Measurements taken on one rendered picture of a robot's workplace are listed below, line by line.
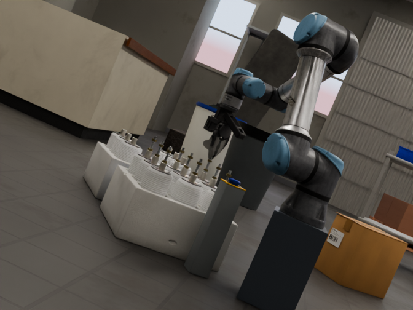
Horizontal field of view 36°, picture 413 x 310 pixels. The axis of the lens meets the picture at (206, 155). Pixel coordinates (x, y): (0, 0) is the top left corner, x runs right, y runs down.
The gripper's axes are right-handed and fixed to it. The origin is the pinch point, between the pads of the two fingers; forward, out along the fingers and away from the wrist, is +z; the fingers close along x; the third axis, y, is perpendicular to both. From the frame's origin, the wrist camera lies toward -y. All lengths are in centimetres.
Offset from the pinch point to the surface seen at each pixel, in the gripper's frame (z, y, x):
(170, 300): 35, -53, 61
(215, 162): 18, 166, -223
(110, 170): 22.2, 35.7, 12.7
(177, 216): 21.3, -18.2, 28.8
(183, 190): 13.1, -14.8, 26.9
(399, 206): -7, 125, -525
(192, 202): 15.7, -17.6, 23.3
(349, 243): 15, -24, -94
